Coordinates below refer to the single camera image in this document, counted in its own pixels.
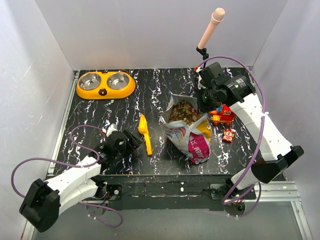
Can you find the red number toy block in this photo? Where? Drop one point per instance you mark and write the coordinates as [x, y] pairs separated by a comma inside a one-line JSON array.
[[228, 135]]

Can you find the yellow double pet bowl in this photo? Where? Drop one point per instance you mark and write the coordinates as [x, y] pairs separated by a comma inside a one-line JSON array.
[[111, 85]]

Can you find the pink microphone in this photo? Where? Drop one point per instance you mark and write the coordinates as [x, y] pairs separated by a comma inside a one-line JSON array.
[[216, 18]]

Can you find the red toy brick vehicle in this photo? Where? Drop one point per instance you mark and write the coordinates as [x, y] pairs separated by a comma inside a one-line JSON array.
[[222, 114]]

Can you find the yellow plastic scoop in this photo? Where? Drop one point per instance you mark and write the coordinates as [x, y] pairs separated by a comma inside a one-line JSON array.
[[143, 130]]

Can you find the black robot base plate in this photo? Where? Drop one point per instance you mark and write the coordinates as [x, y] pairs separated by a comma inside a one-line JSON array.
[[160, 192]]

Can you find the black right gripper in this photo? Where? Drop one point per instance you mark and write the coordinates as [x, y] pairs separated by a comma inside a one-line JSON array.
[[202, 108]]

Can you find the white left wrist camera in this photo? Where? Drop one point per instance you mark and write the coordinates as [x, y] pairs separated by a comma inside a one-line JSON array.
[[112, 128]]

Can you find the cat food bag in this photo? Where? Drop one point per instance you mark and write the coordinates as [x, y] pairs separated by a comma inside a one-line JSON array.
[[187, 128]]

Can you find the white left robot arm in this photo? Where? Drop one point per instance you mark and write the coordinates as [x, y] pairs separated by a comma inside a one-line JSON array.
[[46, 200]]

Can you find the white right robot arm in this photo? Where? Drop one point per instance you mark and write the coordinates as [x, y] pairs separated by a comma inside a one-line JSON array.
[[273, 153]]

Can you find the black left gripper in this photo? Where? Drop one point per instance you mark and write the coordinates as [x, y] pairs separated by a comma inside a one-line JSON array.
[[132, 144]]

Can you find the black microphone stand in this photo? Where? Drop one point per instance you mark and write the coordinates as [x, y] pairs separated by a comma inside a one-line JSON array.
[[205, 56]]

